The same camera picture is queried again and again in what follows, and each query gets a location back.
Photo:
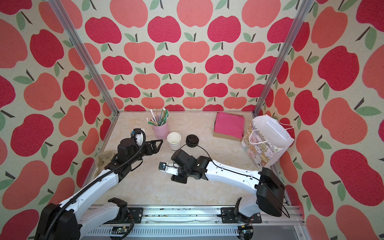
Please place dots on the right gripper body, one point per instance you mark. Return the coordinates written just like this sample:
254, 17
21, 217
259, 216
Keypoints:
183, 172

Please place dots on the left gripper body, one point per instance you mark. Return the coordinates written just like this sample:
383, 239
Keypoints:
139, 152

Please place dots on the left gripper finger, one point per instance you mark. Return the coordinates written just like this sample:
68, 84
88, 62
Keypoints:
155, 144
151, 151

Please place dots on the white patterned gift bag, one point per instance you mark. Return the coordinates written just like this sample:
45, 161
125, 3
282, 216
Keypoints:
266, 140

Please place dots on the white paper coffee cup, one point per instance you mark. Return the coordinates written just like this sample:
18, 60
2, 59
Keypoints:
179, 179

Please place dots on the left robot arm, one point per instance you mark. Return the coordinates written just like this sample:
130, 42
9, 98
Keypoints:
70, 220

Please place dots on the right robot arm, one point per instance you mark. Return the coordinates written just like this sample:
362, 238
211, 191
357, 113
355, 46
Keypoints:
267, 190

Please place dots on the pink straw holder cup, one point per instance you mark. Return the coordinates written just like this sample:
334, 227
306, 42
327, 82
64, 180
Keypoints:
161, 132

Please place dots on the stack of white paper cups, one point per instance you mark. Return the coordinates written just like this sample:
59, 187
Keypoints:
174, 140

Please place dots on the cardboard cup carrier stack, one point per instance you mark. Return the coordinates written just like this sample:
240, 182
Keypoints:
103, 160

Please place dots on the stack of black lids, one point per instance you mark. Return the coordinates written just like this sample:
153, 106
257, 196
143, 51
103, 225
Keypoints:
192, 141

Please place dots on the pink napkin stack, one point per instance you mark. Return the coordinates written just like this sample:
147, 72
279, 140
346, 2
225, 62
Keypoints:
229, 124

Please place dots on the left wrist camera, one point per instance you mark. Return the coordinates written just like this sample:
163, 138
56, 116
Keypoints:
138, 137

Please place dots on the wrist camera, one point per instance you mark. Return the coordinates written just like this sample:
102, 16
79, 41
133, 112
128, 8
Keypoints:
171, 169
138, 137

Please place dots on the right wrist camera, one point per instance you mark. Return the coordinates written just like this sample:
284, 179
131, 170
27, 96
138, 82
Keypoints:
171, 169

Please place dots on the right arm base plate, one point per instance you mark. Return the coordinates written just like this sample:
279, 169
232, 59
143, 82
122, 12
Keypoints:
232, 216

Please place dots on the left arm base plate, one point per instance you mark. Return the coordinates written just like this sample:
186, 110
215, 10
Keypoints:
132, 215

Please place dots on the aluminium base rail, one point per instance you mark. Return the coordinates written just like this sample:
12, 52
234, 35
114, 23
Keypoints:
202, 223

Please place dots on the left frame post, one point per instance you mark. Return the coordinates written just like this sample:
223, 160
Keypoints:
71, 31

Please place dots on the frame post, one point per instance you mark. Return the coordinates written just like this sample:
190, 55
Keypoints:
286, 47
71, 31

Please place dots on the right frame post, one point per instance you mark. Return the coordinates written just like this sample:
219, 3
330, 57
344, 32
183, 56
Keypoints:
286, 47

